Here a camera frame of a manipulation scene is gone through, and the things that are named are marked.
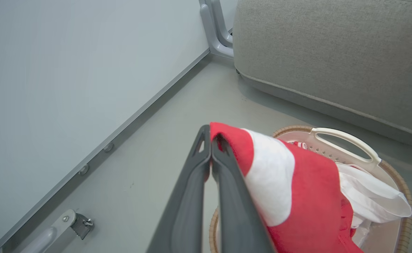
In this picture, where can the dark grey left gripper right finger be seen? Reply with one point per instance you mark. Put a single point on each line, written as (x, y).
(235, 211)

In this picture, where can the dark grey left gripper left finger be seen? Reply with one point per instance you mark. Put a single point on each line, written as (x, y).
(186, 196)

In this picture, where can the red and white garment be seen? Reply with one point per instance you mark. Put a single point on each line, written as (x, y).
(311, 196)

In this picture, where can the cream laundry basket with woven rim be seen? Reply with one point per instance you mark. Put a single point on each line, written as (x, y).
(346, 138)

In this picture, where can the black caster wheel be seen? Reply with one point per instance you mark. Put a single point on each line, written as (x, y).
(83, 225)

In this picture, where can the grey partition foot with caster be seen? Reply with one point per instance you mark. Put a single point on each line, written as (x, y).
(56, 230)

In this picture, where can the grey fabric sofa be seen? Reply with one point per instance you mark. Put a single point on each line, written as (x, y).
(332, 52)

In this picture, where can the silver rail bolt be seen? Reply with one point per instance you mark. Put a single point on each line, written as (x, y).
(83, 170)
(108, 147)

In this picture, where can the grey partition base rail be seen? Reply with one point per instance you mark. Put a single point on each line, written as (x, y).
(121, 130)

